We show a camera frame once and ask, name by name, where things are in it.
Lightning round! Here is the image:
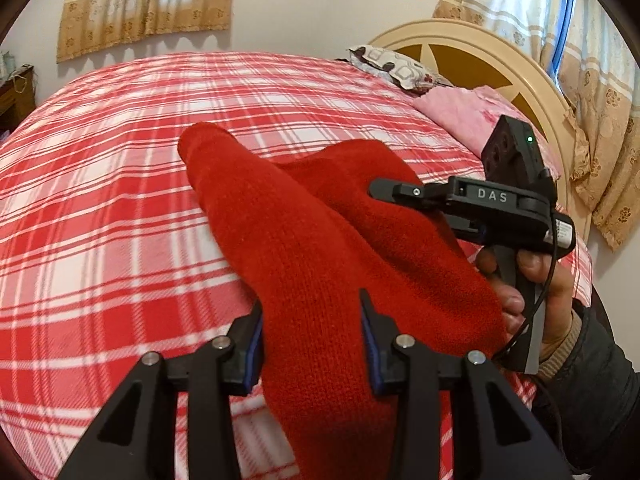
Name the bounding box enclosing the red plaid blanket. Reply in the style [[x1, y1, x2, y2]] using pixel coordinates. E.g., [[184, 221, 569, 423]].
[[0, 51, 593, 480]]

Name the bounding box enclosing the cream wooden headboard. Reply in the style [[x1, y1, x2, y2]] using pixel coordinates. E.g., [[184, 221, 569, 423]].
[[367, 19, 576, 211]]

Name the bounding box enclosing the person's right forearm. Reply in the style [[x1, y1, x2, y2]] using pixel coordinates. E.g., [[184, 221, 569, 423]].
[[532, 300, 640, 480]]

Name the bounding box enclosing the pink pillow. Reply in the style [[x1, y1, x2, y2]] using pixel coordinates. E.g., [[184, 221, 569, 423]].
[[412, 85, 546, 166]]

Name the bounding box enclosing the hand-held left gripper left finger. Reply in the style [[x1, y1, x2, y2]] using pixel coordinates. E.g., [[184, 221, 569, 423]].
[[60, 305, 266, 480]]

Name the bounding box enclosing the blue window frame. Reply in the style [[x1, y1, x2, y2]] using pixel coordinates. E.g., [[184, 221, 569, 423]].
[[550, 0, 577, 76]]

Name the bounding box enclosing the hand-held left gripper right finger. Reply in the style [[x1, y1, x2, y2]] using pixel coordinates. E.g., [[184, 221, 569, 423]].
[[359, 288, 573, 480]]

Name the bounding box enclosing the patterned grey pillow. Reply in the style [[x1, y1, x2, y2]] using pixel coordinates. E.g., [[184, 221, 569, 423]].
[[347, 45, 453, 96]]

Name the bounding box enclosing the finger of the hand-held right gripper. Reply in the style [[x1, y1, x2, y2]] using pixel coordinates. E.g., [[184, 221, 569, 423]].
[[369, 177, 451, 211]]

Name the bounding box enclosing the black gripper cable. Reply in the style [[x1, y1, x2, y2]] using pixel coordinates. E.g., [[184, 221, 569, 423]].
[[492, 170, 563, 361]]

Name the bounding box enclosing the wooden bedside table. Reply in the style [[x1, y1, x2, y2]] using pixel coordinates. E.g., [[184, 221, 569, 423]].
[[0, 65, 37, 133]]

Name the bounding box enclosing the red knitted sweater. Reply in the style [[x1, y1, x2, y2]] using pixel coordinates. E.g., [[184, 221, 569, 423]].
[[177, 122, 508, 480]]

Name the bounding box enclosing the person's right hand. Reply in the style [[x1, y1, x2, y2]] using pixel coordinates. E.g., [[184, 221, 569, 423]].
[[474, 249, 583, 361]]

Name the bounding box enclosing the beige floral curtain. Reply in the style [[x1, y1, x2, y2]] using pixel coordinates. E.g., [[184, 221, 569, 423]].
[[432, 0, 640, 253], [56, 0, 238, 63]]

